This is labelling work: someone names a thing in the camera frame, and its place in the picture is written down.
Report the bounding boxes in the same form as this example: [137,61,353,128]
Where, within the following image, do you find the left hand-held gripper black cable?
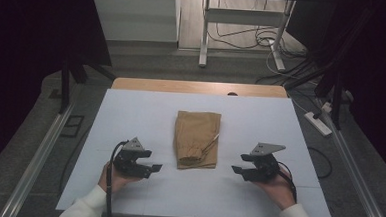
[103,138,130,217]

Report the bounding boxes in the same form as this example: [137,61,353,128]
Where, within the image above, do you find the white cabinet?
[89,0,182,45]

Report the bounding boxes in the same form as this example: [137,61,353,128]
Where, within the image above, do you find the tan mushroom print pants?
[172,110,223,172]

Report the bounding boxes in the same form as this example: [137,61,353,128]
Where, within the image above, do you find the white power adapter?
[320,100,334,114]

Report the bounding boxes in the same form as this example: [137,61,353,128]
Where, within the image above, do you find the aluminium rail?
[0,98,77,217]
[308,98,386,217]

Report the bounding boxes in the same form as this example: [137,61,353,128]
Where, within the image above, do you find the white metal desk frame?
[197,0,296,74]

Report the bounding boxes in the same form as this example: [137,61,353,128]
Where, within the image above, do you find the wooden table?
[111,76,289,99]

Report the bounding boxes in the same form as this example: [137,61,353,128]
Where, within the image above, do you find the bundle of floor cables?
[203,0,321,89]

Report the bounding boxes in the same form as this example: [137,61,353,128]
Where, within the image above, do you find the white table cover sheet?
[55,86,341,217]

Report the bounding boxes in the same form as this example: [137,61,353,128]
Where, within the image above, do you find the hand-held gripper black cable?
[274,161,300,204]
[103,138,130,217]

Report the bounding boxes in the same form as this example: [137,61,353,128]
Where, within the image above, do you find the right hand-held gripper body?
[246,141,287,185]

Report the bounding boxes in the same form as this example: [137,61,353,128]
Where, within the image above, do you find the white power strip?
[303,110,334,138]

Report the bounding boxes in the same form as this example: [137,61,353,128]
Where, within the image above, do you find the dark curtain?
[0,0,116,188]
[278,0,386,185]

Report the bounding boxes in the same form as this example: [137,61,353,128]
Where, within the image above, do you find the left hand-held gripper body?
[111,135,147,180]

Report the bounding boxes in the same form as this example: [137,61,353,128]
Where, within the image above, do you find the black looped floor cable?
[306,146,334,180]

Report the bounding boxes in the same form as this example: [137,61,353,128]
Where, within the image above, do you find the person's left hand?
[96,162,136,196]

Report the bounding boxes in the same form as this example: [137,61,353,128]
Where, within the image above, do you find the right hand-held gripper black cable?
[274,161,300,204]

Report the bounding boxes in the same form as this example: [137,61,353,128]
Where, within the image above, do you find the black metal stand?
[281,0,385,133]
[59,53,118,117]

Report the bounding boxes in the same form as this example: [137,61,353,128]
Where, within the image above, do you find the person's right hand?
[252,166,300,212]

